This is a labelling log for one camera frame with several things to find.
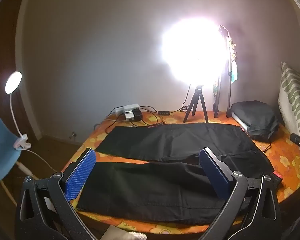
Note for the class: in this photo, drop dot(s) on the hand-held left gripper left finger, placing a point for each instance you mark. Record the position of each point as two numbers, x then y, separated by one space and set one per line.
80 175

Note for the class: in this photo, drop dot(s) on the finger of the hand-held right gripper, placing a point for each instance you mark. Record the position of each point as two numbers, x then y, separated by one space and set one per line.
296 138

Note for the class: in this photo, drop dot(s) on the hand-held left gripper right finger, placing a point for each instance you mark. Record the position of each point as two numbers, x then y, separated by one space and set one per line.
215 175

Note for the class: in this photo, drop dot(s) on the black pants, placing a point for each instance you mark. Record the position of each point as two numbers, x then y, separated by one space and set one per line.
152 140

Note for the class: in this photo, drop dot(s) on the orange floral bedsheet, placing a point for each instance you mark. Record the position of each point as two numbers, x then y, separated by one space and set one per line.
286 161

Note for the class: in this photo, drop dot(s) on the metal door stopper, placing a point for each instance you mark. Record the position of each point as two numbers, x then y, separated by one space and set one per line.
73 135

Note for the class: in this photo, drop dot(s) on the green white striped pillow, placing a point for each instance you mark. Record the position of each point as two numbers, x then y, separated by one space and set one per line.
292 97

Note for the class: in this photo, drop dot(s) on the black bag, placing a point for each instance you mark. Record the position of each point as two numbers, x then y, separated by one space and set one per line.
255 117

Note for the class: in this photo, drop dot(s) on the white flat box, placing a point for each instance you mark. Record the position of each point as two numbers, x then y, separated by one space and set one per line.
238 121

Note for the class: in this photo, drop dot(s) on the white knitted cloth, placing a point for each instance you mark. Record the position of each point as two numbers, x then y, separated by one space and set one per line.
125 233

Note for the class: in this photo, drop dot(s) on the black light stand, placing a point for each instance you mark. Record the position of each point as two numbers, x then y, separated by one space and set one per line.
218 100

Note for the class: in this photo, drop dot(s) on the white charger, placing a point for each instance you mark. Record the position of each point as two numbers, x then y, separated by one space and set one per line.
129 116

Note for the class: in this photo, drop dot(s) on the black charger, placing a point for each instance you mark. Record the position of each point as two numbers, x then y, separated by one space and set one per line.
138 114

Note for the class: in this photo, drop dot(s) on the small black tripod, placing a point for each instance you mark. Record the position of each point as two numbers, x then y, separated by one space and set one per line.
199 92

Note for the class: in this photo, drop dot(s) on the blue chair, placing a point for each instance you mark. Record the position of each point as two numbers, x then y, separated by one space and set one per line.
2 142

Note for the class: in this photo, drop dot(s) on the white power strip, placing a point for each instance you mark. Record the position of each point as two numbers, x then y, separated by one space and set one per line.
130 107

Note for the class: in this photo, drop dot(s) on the colourful hanging cloth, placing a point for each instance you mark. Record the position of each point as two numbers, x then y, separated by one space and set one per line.
233 62

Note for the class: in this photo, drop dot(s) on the white clip lamp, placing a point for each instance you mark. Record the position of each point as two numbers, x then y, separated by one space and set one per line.
13 81

